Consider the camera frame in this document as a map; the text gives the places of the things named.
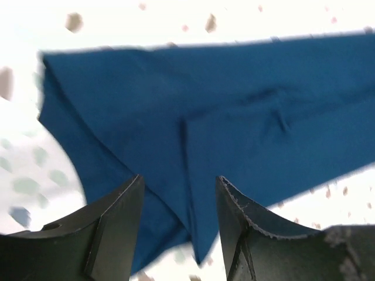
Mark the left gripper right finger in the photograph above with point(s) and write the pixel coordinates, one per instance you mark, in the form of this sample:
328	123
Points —
259	245

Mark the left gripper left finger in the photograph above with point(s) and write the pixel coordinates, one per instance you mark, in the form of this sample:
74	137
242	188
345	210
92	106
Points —
96	242

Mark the dark blue t shirt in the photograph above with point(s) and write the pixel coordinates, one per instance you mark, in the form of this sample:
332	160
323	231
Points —
275	119

